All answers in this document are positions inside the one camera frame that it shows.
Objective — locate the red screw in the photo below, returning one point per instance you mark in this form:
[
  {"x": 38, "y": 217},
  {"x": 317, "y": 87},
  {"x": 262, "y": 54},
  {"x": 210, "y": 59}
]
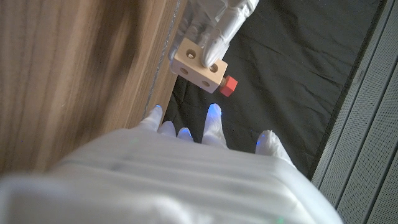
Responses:
[{"x": 228, "y": 86}]

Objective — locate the white perforated metal panel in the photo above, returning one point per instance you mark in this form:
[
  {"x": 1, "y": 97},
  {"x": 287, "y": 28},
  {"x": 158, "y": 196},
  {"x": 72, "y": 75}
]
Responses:
[{"x": 367, "y": 133}]

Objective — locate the grey tape outline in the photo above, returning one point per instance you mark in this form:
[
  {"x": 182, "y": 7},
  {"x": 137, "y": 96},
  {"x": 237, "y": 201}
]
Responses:
[{"x": 161, "y": 59}]

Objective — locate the wooden block with holes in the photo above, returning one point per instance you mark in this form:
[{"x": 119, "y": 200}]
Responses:
[{"x": 199, "y": 67}]

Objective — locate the black backdrop curtain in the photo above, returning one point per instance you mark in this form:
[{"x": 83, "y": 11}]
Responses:
[{"x": 280, "y": 77}]

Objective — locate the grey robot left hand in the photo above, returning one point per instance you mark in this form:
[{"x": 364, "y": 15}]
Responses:
[{"x": 217, "y": 21}]

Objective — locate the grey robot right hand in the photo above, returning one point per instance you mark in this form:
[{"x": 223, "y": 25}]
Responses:
[{"x": 171, "y": 183}]

